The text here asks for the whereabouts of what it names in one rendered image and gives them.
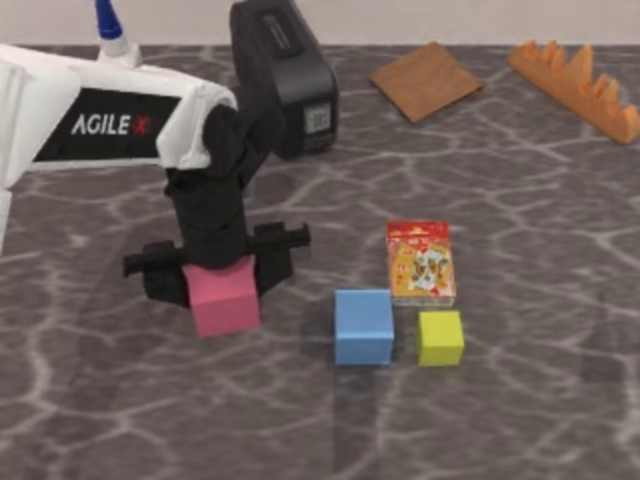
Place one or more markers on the red snack packet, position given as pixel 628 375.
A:
pixel 422 265

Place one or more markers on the yellow-green block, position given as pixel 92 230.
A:
pixel 440 337

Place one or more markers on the black box-shaped device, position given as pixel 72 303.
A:
pixel 285 65

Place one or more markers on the pink block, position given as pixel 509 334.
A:
pixel 225 305

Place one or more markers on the brown wooden board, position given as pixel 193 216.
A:
pixel 425 82

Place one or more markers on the orange toothed wooden rack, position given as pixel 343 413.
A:
pixel 575 87

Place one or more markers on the blue block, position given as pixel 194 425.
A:
pixel 362 327

